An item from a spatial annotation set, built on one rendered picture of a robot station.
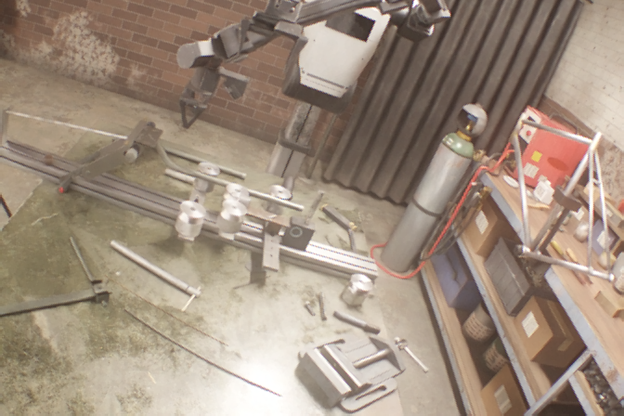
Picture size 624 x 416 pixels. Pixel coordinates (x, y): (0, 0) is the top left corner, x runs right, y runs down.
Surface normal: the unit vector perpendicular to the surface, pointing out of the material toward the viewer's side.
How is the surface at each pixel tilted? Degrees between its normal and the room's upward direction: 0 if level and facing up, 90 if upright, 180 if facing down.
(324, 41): 90
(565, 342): 90
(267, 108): 90
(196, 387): 0
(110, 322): 0
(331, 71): 90
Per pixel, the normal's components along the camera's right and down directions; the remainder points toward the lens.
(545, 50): -0.68, 0.09
